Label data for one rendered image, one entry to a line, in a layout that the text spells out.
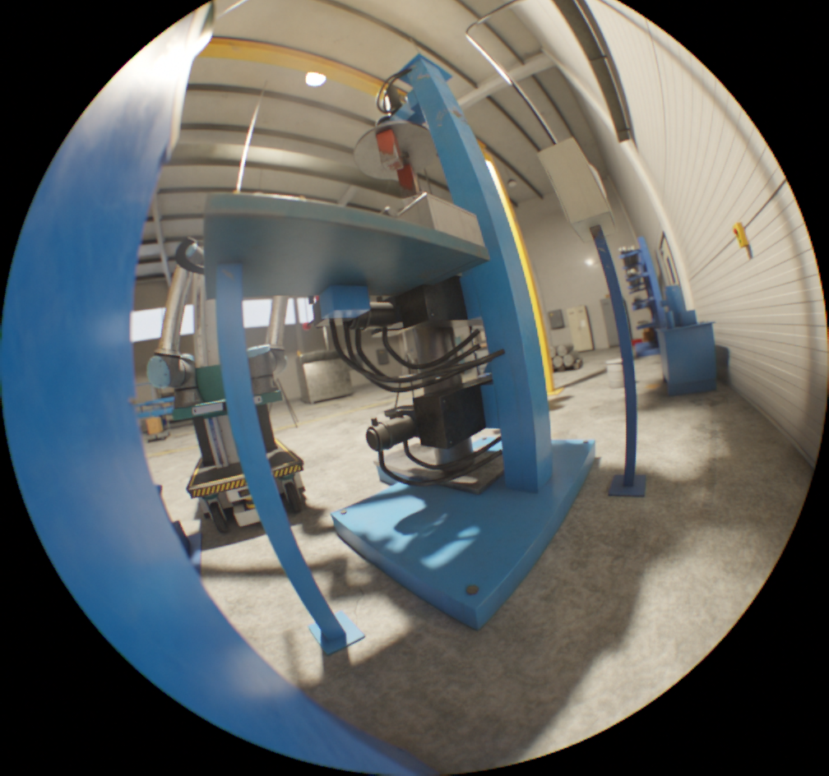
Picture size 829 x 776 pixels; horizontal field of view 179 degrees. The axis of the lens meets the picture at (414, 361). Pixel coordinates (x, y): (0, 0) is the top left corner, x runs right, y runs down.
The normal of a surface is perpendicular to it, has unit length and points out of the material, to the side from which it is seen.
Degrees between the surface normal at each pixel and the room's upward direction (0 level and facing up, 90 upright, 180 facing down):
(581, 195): 90
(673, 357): 90
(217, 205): 90
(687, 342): 90
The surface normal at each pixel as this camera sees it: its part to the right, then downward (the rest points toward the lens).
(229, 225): 0.18, 0.98
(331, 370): 0.58, -0.11
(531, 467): -0.74, 0.12
